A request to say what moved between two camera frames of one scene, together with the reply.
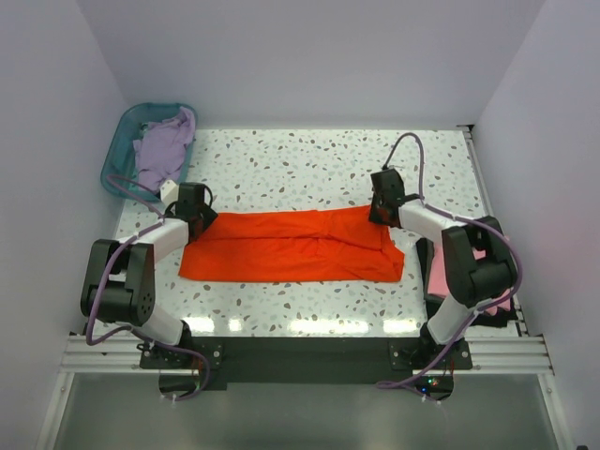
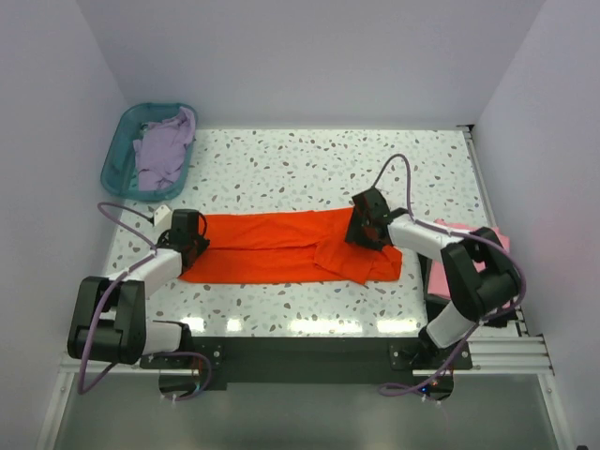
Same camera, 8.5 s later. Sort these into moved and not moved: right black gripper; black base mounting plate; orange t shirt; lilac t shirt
Moved: right black gripper
Not moved: black base mounting plate; lilac t shirt; orange t shirt
